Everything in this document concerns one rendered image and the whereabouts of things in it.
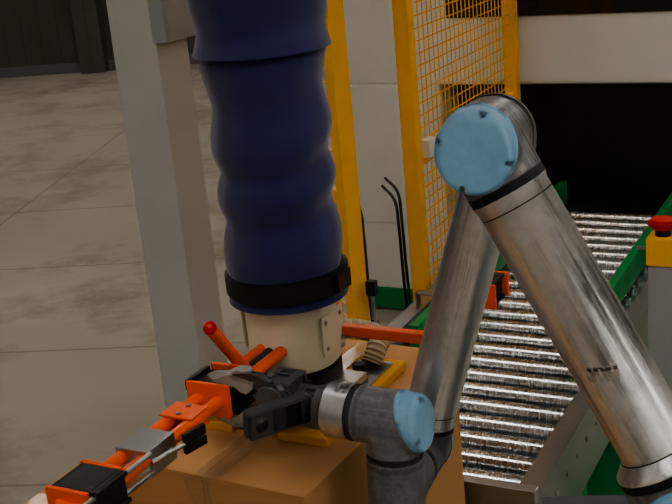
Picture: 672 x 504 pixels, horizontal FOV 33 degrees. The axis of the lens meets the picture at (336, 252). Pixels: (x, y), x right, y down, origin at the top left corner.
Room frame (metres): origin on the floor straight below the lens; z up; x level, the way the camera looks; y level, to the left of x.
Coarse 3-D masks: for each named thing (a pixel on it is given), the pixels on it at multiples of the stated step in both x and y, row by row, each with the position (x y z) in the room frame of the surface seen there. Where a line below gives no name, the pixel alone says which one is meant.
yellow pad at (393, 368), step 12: (360, 360) 2.06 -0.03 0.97; (384, 360) 2.06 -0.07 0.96; (396, 360) 2.06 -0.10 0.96; (372, 372) 2.00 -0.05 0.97; (384, 372) 2.00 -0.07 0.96; (396, 372) 2.02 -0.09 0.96; (372, 384) 1.96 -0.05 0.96; (384, 384) 1.97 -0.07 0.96; (288, 432) 1.80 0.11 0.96; (300, 432) 1.79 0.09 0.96; (312, 432) 1.79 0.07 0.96; (312, 444) 1.77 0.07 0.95; (324, 444) 1.76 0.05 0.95
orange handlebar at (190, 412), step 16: (352, 336) 1.96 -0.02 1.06; (368, 336) 1.94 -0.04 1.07; (384, 336) 1.92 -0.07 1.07; (400, 336) 1.91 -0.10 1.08; (416, 336) 1.89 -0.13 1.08; (256, 352) 1.88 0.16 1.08; (272, 352) 1.87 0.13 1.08; (256, 368) 1.81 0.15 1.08; (192, 400) 1.71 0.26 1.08; (176, 416) 1.64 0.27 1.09; (192, 416) 1.63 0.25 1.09; (208, 416) 1.66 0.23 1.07; (176, 432) 1.60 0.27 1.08; (112, 464) 1.52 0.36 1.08; (128, 464) 1.50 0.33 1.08; (144, 464) 1.51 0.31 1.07; (128, 480) 1.48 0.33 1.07
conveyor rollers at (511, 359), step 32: (576, 224) 4.20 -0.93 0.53; (608, 224) 4.14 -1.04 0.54; (640, 224) 4.09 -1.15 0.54; (608, 256) 3.79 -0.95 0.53; (512, 288) 3.57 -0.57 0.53; (640, 288) 3.40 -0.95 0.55; (512, 320) 3.30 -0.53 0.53; (480, 352) 3.06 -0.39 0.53; (512, 352) 3.02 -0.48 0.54; (544, 352) 2.98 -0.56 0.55; (480, 384) 2.80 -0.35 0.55; (512, 384) 2.83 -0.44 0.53; (544, 384) 2.79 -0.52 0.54; (576, 384) 2.76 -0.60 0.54; (480, 416) 2.61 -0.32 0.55; (512, 416) 2.64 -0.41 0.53; (544, 416) 2.61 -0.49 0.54; (480, 448) 2.50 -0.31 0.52; (512, 448) 2.46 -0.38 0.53; (512, 480) 2.29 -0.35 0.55
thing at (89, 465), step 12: (84, 468) 1.48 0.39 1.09; (96, 468) 1.47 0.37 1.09; (108, 468) 1.47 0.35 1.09; (120, 468) 1.47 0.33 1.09; (60, 480) 1.45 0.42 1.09; (72, 480) 1.44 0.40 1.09; (84, 480) 1.44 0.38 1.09; (96, 480) 1.44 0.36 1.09; (48, 492) 1.43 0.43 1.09; (60, 492) 1.42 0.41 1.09; (72, 492) 1.41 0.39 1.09; (84, 492) 1.41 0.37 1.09
